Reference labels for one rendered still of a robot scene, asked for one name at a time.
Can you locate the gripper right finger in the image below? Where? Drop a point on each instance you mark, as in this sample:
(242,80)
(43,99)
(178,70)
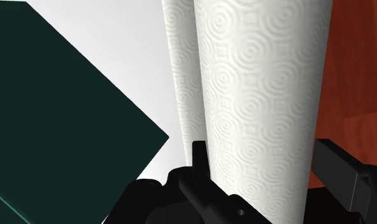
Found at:
(347,173)

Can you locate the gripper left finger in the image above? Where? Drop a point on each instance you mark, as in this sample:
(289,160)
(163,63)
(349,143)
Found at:
(204,198)

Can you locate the white embossed paper towel roll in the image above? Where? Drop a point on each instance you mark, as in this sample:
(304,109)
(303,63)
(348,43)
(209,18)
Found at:
(183,77)
(260,102)

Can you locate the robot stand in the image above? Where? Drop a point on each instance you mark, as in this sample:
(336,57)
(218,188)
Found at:
(52,111)

